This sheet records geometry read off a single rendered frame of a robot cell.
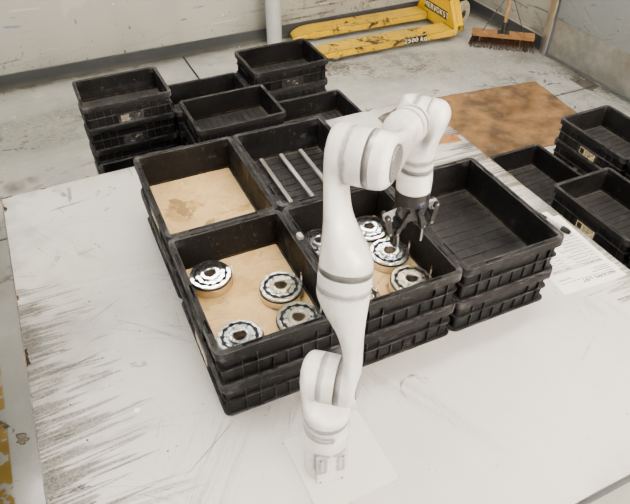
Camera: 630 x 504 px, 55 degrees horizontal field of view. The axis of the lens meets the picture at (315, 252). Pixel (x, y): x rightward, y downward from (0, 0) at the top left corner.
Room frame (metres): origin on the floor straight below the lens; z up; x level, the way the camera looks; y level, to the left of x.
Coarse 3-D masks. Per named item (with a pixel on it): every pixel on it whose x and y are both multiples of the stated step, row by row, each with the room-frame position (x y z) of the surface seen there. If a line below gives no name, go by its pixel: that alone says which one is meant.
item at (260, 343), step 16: (224, 224) 1.19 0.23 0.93; (240, 224) 1.20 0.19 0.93; (288, 224) 1.19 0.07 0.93; (176, 240) 1.13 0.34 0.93; (176, 256) 1.07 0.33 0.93; (304, 256) 1.08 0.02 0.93; (192, 288) 0.96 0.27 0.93; (192, 304) 0.93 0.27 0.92; (320, 320) 0.87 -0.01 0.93; (208, 336) 0.82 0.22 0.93; (272, 336) 0.82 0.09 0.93; (288, 336) 0.83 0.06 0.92; (224, 352) 0.78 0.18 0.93; (240, 352) 0.79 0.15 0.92
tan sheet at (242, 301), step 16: (240, 256) 1.18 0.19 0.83; (256, 256) 1.18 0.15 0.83; (272, 256) 1.18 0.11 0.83; (240, 272) 1.12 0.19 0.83; (256, 272) 1.12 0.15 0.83; (272, 272) 1.12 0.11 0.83; (240, 288) 1.06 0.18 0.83; (256, 288) 1.06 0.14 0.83; (208, 304) 1.01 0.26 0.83; (224, 304) 1.01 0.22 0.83; (240, 304) 1.01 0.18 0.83; (256, 304) 1.01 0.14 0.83; (208, 320) 0.96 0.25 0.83; (224, 320) 0.96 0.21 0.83; (256, 320) 0.96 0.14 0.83; (272, 320) 0.96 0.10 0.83
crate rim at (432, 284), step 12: (384, 192) 1.33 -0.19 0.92; (300, 204) 1.27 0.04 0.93; (312, 204) 1.28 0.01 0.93; (288, 216) 1.22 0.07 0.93; (432, 240) 1.13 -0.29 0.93; (312, 252) 1.08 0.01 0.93; (444, 252) 1.08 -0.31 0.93; (456, 264) 1.04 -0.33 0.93; (444, 276) 1.00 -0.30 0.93; (456, 276) 1.01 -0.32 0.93; (408, 288) 0.96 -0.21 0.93; (420, 288) 0.97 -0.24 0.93; (432, 288) 0.98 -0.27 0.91; (372, 300) 0.93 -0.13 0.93; (384, 300) 0.93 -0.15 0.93; (396, 300) 0.94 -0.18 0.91
